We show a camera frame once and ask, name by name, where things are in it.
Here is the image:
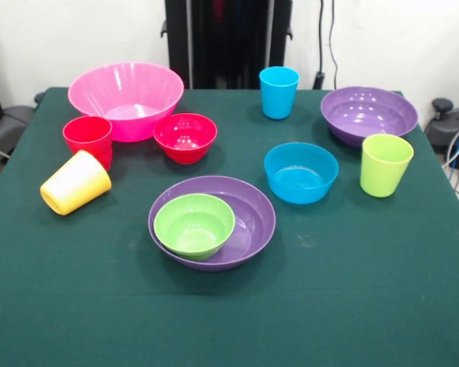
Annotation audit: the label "large pink bowl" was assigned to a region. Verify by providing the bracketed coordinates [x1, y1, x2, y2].
[67, 61, 185, 143]

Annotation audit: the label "blue bowl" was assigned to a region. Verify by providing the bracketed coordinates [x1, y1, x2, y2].
[263, 141, 340, 206]

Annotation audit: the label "dark green table cloth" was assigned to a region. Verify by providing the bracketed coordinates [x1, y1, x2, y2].
[0, 86, 459, 367]

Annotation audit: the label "yellow cup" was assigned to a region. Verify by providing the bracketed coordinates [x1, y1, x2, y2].
[40, 149, 112, 216]

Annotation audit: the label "red bowl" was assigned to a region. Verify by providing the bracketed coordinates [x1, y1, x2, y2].
[153, 112, 218, 165]

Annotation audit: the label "green ribbed bowl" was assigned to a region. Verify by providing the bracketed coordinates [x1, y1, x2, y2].
[153, 193, 236, 262]

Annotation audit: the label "red cup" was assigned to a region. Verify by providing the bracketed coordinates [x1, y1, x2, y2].
[62, 115, 113, 171]

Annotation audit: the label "blue cup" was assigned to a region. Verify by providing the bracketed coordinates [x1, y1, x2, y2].
[259, 67, 301, 120]

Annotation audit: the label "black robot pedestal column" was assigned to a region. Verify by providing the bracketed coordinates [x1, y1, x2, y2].
[161, 0, 294, 91]

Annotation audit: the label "green cup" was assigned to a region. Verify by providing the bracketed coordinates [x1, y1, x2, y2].
[360, 133, 415, 199]

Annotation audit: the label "black office chair base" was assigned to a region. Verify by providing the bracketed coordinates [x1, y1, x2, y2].
[424, 98, 459, 170]
[0, 91, 45, 158]

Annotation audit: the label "black wall cable with plug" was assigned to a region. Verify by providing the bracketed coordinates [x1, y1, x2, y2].
[314, 0, 338, 91]

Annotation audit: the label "tangled floor cables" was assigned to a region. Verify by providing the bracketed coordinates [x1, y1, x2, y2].
[441, 122, 459, 207]

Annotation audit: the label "purple bowl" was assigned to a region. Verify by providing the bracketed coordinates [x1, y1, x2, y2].
[148, 175, 277, 272]
[321, 86, 419, 149]

